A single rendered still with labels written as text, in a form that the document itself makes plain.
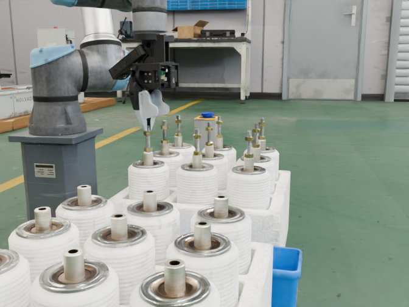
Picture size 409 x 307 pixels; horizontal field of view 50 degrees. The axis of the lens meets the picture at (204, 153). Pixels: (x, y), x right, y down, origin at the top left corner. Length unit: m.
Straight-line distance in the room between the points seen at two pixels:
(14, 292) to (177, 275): 0.20
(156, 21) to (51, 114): 0.40
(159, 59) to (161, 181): 0.27
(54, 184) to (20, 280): 0.66
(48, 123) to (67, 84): 0.11
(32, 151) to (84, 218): 0.52
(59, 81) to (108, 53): 0.15
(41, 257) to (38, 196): 0.61
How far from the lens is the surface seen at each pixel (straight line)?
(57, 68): 1.20
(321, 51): 5.96
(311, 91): 5.96
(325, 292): 1.03
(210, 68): 6.03
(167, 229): 0.70
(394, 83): 6.00
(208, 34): 5.43
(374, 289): 1.07
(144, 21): 0.97
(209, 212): 0.70
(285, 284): 0.84
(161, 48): 0.96
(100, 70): 1.23
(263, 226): 0.93
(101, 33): 1.28
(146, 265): 0.61
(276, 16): 5.98
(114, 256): 0.59
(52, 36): 4.58
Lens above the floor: 0.49
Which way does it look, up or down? 12 degrees down
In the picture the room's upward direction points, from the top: straight up
